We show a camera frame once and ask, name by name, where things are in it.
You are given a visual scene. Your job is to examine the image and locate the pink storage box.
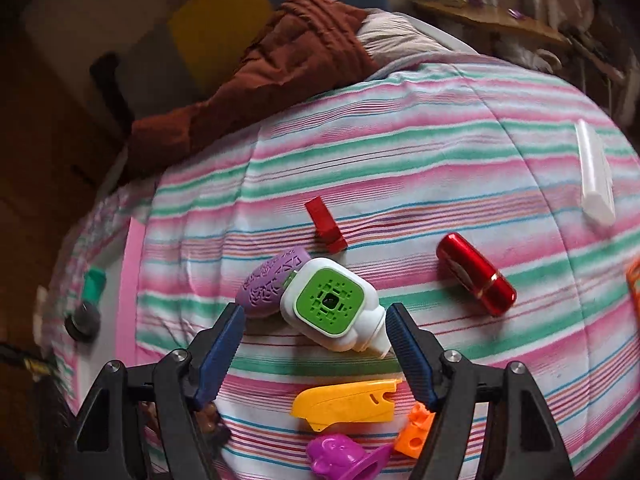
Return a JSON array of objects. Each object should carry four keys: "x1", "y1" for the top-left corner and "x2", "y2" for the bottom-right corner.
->
[{"x1": 62, "y1": 210, "x2": 151, "y2": 411}]

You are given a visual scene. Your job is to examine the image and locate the white pillow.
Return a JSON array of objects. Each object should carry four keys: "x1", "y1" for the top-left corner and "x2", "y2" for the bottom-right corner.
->
[{"x1": 356, "y1": 10, "x2": 451, "y2": 61}]

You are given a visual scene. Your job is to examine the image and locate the white and green plug-in device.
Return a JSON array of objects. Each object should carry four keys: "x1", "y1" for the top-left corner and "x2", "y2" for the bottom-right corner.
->
[{"x1": 279, "y1": 256, "x2": 393, "y2": 359}]

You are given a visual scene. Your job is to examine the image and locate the red plastic block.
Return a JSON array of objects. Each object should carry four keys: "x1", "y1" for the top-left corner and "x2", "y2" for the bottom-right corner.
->
[{"x1": 304, "y1": 197, "x2": 348, "y2": 254}]

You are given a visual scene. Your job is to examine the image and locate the purple patterned oval case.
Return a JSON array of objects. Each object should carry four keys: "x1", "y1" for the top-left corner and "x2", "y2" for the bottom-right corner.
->
[{"x1": 235, "y1": 247, "x2": 312, "y2": 320}]

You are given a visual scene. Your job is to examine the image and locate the purple plastic toy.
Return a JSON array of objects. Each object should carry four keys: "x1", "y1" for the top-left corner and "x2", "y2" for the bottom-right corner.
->
[{"x1": 305, "y1": 432, "x2": 396, "y2": 480}]

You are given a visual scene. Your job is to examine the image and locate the brown quilted blanket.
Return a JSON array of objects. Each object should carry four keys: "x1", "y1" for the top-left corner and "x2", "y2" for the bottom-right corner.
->
[{"x1": 122, "y1": 0, "x2": 381, "y2": 181}]

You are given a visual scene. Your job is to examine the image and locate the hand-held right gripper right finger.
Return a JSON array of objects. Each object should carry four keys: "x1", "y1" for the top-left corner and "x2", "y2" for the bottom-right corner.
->
[{"x1": 385, "y1": 302, "x2": 576, "y2": 480}]

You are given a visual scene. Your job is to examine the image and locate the orange linked cube blocks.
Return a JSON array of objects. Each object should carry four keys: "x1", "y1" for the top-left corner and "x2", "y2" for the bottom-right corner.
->
[{"x1": 392, "y1": 402, "x2": 435, "y2": 460}]

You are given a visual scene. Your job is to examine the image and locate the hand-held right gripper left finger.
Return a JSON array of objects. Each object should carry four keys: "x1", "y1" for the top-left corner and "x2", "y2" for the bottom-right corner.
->
[{"x1": 75, "y1": 302, "x2": 247, "y2": 480}]

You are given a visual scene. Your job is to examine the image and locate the green plastic cap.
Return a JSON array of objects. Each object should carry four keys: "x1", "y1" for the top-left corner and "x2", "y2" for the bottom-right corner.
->
[{"x1": 81, "y1": 267, "x2": 108, "y2": 303}]

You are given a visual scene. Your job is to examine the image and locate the white plastic tube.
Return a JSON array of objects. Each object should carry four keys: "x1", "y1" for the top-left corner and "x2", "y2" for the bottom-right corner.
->
[{"x1": 574, "y1": 119, "x2": 617, "y2": 226}]

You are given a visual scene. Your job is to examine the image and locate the wooden side table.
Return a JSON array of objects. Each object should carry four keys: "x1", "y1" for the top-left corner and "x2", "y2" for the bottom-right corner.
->
[{"x1": 412, "y1": 0, "x2": 573, "y2": 51}]

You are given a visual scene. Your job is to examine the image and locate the yellow panel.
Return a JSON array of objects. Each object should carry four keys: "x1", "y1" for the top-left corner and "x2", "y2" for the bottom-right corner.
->
[{"x1": 167, "y1": 0, "x2": 273, "y2": 83}]

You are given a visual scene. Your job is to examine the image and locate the striped bed sheet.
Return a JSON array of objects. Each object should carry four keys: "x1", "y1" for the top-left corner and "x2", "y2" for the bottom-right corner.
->
[{"x1": 40, "y1": 52, "x2": 640, "y2": 480}]

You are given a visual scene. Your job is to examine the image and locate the yellow plastic toy piece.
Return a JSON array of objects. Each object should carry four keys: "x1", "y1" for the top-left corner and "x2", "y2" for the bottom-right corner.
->
[{"x1": 291, "y1": 377, "x2": 403, "y2": 433}]

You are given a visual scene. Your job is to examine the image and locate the orange plastic basket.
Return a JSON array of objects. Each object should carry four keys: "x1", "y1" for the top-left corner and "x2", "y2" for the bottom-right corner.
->
[{"x1": 625, "y1": 257, "x2": 640, "y2": 331}]

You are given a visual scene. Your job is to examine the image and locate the brown hairbrush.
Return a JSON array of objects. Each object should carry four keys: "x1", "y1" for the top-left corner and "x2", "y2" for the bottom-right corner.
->
[{"x1": 140, "y1": 400, "x2": 232, "y2": 456}]

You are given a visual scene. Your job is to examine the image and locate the glossy red lipstick case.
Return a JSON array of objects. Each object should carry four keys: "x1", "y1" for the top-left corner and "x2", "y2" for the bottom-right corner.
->
[{"x1": 435, "y1": 232, "x2": 518, "y2": 318}]

